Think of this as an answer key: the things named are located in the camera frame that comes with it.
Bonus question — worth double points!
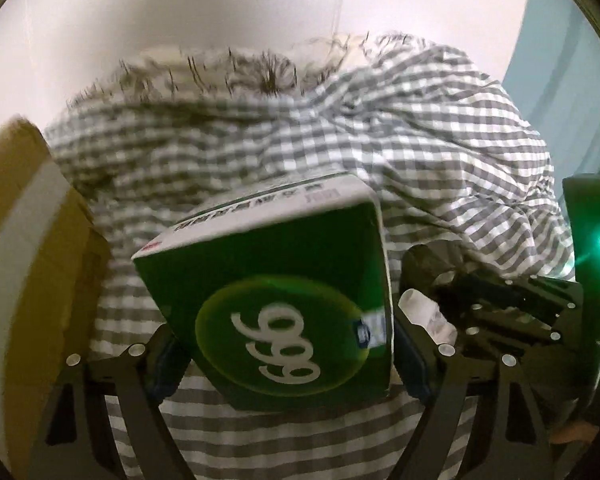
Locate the green 999 medicine box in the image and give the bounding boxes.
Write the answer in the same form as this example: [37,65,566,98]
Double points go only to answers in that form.
[132,168,393,412]

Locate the cardboard box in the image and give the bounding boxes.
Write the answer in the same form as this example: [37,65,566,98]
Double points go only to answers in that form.
[0,117,110,479]

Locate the green curtain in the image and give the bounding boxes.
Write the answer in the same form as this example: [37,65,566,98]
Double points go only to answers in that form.
[503,0,600,204]

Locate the floral patterned pillow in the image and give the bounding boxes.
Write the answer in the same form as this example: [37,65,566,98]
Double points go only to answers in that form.
[67,32,434,110]

